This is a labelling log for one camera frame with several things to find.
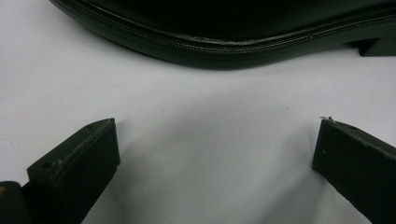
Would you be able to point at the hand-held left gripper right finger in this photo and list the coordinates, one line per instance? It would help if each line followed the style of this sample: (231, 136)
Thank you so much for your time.
(358, 165)

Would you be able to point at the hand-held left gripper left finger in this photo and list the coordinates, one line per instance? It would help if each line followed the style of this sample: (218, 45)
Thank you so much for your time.
(77, 165)

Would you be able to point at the black leather shoe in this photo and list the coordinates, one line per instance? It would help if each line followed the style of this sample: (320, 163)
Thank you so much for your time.
(224, 21)

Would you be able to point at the white table mat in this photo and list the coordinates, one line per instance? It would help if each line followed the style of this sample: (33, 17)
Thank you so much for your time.
(199, 124)

